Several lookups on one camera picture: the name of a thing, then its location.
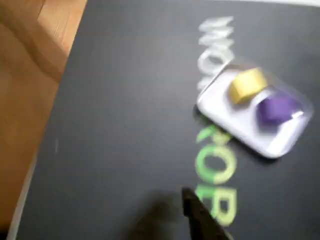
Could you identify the yellow cube block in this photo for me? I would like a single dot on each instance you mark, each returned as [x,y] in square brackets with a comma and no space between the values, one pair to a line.
[246,86]

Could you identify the purple cube block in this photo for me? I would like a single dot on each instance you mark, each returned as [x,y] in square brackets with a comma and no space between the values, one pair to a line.
[277,112]

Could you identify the dark mat with WOWROBO print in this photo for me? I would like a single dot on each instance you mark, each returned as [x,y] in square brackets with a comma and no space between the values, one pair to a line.
[125,112]

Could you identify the white rounded rectangular tray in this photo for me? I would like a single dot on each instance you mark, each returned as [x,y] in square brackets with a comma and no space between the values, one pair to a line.
[250,125]

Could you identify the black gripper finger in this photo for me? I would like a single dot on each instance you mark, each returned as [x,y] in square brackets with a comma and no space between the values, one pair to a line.
[200,217]

